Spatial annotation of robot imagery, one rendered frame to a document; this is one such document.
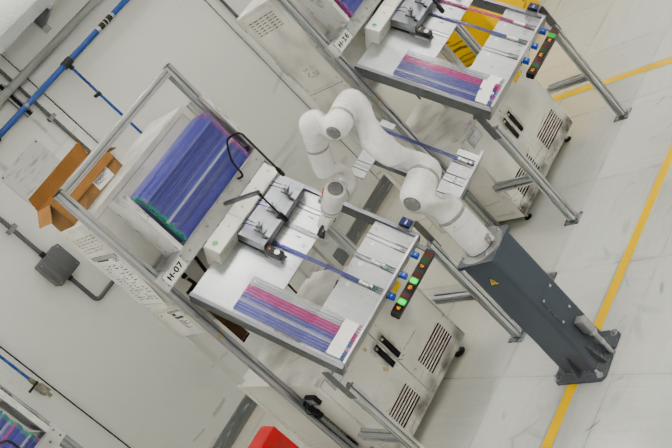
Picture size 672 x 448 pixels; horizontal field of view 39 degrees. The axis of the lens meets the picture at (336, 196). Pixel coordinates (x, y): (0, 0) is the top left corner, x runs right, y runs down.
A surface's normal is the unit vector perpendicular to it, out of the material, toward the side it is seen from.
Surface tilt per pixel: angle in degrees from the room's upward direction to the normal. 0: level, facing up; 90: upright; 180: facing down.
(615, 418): 0
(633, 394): 0
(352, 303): 47
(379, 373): 90
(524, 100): 90
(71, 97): 90
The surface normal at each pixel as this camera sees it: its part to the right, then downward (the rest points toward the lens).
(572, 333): 0.61, -0.22
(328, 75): -0.47, 0.73
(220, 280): -0.03, -0.58
